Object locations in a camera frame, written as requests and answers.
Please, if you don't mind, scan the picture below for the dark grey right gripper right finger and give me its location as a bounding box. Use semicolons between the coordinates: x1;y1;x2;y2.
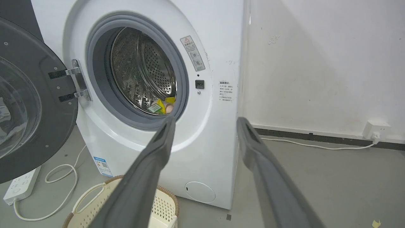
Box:
236;117;326;228

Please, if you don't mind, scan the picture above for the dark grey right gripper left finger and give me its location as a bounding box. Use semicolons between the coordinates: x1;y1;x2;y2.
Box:
88;115;176;228

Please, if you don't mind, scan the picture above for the cream plastic laundry basket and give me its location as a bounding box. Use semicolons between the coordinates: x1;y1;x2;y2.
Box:
62;175;179;228

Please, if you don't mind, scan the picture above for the white front-load washing machine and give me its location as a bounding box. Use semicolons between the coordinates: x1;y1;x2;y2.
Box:
31;0;251;210

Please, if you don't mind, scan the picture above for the dark grey washing machine door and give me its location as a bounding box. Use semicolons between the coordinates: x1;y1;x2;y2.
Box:
0;16;79;184

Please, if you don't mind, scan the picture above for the yellow green clothing in drum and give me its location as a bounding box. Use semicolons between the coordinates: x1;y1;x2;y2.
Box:
147;97;176;115

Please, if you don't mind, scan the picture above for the white power strip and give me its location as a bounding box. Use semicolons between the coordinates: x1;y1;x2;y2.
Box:
3;165;42;206

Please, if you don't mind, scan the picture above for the white washing machine power cable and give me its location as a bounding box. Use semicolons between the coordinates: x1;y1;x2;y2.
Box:
260;137;377;150

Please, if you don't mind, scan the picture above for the white power strip cable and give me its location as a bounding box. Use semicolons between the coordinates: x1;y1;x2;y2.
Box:
13;145;87;221

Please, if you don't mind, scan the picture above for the white wall socket plug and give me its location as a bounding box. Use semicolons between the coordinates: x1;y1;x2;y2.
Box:
362;120;391;142

